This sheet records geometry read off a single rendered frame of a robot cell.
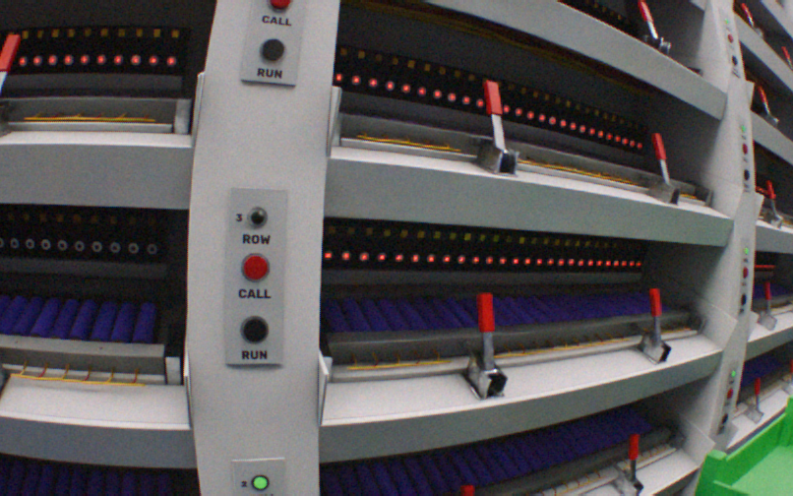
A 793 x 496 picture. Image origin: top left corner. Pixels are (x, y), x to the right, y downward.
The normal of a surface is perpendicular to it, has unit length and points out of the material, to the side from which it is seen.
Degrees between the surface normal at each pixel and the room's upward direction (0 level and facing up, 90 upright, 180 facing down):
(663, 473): 21
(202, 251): 90
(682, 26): 90
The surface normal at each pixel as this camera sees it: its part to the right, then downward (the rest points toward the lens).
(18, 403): 0.18, -0.92
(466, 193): 0.34, 0.39
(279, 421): 0.39, 0.03
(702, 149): -0.92, -0.04
